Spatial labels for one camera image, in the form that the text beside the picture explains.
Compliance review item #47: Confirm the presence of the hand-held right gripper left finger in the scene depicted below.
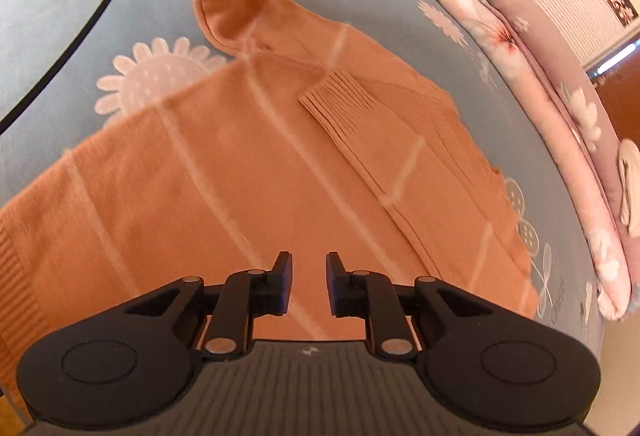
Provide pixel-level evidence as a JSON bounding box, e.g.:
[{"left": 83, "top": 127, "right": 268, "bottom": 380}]
[{"left": 125, "top": 250, "right": 293, "bottom": 362}]

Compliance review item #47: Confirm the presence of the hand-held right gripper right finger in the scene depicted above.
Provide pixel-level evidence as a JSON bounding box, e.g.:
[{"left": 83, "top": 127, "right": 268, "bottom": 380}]
[{"left": 326, "top": 252, "right": 481, "bottom": 361}]

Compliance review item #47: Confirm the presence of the orange striped sweater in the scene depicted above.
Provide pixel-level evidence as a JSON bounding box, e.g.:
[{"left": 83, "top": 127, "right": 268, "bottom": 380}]
[{"left": 0, "top": 0, "right": 541, "bottom": 397}]

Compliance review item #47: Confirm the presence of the pink floral quilt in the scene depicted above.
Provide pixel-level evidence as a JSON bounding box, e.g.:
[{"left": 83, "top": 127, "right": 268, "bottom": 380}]
[{"left": 345, "top": 0, "right": 640, "bottom": 322}]

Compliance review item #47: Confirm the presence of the white cloth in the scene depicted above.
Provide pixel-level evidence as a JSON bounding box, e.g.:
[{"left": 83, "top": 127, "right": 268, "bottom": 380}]
[{"left": 617, "top": 139, "right": 640, "bottom": 237}]

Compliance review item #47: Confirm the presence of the wooden door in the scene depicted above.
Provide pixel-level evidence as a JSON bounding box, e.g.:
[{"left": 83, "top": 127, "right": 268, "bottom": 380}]
[{"left": 597, "top": 64, "right": 640, "bottom": 142}]

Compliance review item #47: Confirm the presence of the black cable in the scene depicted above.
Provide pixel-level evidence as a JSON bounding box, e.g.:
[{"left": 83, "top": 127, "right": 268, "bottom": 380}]
[{"left": 0, "top": 0, "right": 156, "bottom": 134}]

